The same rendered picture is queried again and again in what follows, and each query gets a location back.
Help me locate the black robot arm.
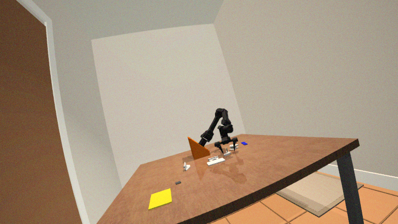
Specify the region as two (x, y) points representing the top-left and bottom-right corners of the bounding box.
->
(198, 108), (233, 147)

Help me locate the yellow flat plate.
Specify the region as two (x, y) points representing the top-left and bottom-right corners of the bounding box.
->
(149, 189), (172, 210)

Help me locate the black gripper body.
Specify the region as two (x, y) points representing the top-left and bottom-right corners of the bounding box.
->
(215, 134), (238, 147)

